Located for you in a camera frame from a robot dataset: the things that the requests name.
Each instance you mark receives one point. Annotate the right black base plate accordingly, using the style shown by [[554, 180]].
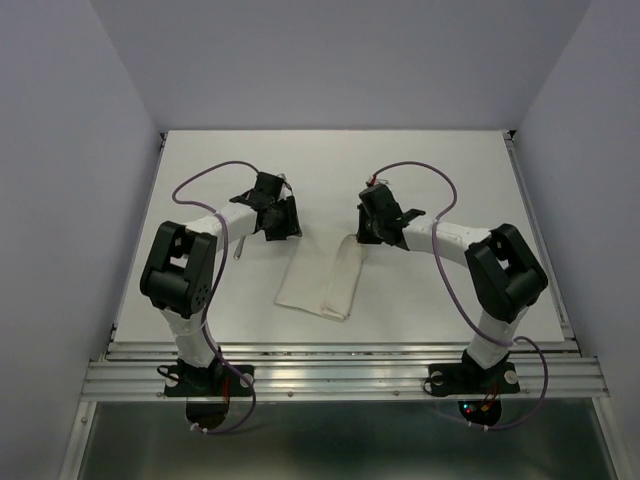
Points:
[[446, 379]]

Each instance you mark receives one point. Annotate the aluminium front rail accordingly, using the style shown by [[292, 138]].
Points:
[[325, 372]]

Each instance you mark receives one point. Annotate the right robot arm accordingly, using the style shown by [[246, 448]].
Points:
[[506, 276]]

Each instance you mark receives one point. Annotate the aluminium right side rail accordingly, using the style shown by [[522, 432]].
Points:
[[564, 321]]

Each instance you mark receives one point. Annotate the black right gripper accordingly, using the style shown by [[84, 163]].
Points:
[[361, 234]]

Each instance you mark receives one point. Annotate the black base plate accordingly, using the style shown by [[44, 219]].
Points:
[[216, 381], [446, 379]]

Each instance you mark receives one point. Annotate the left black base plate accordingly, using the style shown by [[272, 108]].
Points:
[[216, 381]]

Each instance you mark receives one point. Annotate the aluminium rail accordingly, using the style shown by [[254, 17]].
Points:
[[325, 372], [564, 321]]

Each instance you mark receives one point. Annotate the silver table knife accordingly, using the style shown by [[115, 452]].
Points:
[[239, 249]]

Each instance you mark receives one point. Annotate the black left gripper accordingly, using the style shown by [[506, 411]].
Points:
[[291, 226]]

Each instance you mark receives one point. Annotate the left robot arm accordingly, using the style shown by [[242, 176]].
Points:
[[183, 270]]

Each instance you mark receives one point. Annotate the white cloth napkin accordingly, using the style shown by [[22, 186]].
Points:
[[323, 274]]

